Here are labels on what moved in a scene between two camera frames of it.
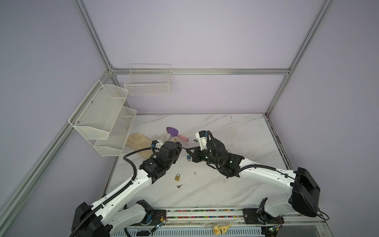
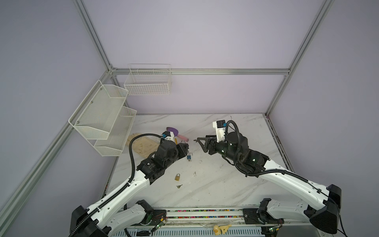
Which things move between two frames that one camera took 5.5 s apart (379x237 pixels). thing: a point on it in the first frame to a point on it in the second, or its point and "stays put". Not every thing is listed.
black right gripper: [194, 155] to [210, 141]
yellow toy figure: [217, 229] stays put
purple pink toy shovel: [174, 133] stays put
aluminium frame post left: [85, 19] stays put
